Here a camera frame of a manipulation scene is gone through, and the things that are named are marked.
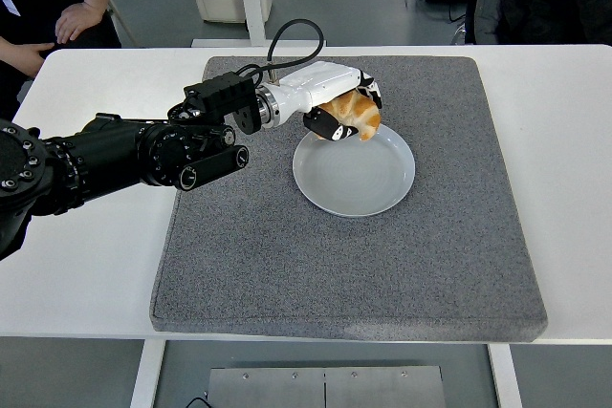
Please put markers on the person's hand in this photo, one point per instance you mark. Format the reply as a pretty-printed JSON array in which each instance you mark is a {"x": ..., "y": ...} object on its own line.
[
  {"x": 80, "y": 21},
  {"x": 24, "y": 57}
]

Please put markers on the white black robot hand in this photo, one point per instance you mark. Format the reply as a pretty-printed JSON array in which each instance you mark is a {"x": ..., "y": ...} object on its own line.
[{"x": 315, "y": 80}]

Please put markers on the croissant bread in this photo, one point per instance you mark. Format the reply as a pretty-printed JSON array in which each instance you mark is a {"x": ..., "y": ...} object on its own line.
[{"x": 361, "y": 114}]

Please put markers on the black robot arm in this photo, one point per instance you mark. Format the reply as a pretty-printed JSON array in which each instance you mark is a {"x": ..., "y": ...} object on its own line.
[{"x": 95, "y": 159}]

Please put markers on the grey round plate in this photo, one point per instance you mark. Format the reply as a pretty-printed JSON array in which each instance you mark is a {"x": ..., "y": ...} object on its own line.
[{"x": 354, "y": 178}]

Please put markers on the grey metal plate with screws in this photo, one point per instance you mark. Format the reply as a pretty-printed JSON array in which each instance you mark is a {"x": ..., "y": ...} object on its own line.
[{"x": 287, "y": 391}]

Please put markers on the grey speckled mat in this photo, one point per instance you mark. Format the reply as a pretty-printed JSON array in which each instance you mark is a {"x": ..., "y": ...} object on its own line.
[{"x": 334, "y": 274}]

